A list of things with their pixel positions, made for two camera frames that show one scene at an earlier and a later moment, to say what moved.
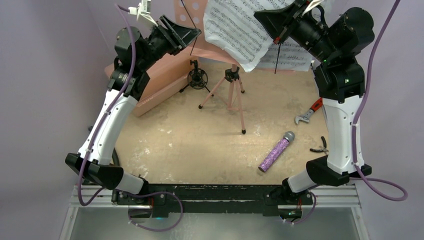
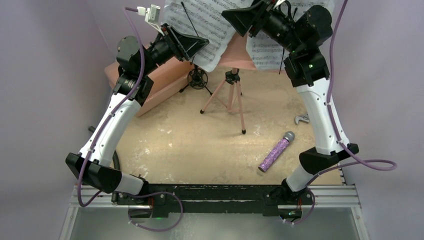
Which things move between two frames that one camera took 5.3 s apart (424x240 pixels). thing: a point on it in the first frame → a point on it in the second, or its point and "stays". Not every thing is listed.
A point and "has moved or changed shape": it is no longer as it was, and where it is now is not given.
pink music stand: [193, 12] → [237, 58]
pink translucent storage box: [166, 75] stays
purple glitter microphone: [288, 137] stays
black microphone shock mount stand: [197, 78] stays
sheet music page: [232, 25] has moved or changed shape
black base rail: [170, 200] stays
